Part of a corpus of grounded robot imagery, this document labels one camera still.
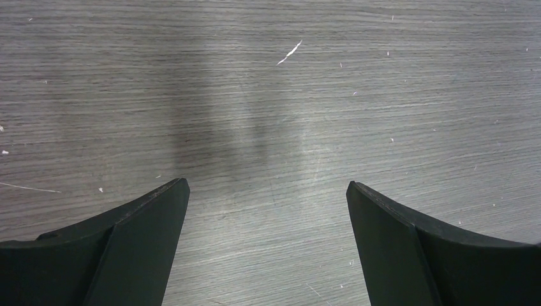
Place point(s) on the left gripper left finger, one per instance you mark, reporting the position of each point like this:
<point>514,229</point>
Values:
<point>123,256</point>

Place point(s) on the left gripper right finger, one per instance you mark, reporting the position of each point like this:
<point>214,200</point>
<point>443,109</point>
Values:
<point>411,258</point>

